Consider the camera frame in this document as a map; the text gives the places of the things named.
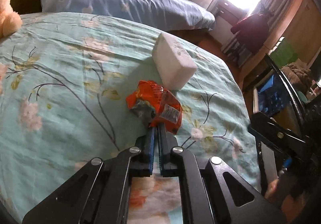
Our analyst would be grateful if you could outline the dark wooden nightstand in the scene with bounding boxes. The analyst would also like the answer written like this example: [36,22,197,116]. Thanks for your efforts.
[9,0,44,16]

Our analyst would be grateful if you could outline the teal floral blanket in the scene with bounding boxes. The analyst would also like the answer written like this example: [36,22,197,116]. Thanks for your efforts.
[0,12,261,224]

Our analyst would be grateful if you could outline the patterned curtain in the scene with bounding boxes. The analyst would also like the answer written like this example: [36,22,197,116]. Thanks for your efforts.
[259,0,305,47]

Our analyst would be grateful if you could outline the orange snack wrapper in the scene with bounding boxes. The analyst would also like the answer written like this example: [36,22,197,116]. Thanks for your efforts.
[125,80,183,135]

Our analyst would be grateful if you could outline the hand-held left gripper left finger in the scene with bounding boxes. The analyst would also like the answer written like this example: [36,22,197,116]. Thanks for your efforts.
[22,126,155,224]

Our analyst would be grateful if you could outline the dark red jacket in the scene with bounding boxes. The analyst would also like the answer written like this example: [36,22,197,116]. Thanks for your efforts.
[230,13,270,54]

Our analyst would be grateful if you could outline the black cabinet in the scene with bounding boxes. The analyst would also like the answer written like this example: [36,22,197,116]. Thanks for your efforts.
[244,53,321,140]

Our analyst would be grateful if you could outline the white foam block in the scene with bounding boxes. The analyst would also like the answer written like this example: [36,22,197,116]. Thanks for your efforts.
[152,32,198,91]

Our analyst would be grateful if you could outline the blue packages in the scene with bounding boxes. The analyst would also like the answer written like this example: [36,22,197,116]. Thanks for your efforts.
[257,75,285,117]

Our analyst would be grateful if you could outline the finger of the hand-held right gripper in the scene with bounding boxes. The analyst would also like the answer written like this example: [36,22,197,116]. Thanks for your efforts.
[248,113,308,151]

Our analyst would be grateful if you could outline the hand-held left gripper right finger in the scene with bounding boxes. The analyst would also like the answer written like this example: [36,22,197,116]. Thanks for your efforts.
[157,124,289,224]

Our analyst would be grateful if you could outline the stack of green boxes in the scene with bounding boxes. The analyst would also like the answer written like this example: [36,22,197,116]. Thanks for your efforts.
[270,36,301,68]

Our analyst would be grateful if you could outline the brown fluffy cloth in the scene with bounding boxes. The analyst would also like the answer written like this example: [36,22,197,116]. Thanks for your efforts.
[281,63,313,94]

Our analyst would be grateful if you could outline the cream plush toy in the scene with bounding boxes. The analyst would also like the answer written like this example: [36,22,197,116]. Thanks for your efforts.
[0,0,23,39]

